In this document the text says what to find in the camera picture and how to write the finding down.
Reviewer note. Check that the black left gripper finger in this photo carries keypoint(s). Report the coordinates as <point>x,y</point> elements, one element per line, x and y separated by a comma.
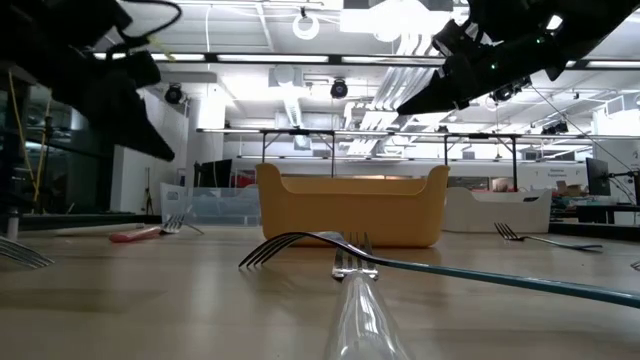
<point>130,125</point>

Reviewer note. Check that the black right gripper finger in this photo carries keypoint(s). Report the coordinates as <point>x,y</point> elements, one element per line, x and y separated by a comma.
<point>445,92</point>

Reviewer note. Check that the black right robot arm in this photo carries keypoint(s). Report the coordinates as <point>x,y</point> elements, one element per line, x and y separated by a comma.
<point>575,25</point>

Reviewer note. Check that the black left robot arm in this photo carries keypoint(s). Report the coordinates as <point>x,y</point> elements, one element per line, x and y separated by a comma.
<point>40,35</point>

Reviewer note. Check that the black tripod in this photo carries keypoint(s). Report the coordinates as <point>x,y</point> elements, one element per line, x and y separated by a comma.
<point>148,197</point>

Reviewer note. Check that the black computer monitor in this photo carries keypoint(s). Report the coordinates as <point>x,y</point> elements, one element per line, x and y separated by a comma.
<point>597,177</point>
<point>215,174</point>

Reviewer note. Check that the clear plastic bin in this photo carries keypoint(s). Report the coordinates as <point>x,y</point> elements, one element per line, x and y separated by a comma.
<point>220,205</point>

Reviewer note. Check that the white plastic bin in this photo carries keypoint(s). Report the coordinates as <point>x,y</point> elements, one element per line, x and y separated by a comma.
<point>490,215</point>

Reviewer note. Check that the yellow plastic bin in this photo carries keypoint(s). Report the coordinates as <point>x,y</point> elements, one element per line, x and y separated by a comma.
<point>350,210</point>

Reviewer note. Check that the black ceiling camera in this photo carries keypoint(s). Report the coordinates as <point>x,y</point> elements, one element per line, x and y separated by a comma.
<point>173,94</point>
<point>339,89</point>

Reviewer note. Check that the black background table frame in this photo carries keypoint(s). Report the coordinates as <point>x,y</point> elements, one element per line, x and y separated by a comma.
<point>480,135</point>
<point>300,132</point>

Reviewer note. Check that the black overhead frame bar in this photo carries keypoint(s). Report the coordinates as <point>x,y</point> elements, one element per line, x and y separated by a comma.
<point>335,59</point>

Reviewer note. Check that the white frame foot post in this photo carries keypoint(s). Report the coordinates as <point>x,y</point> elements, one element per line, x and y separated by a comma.
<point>12,225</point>

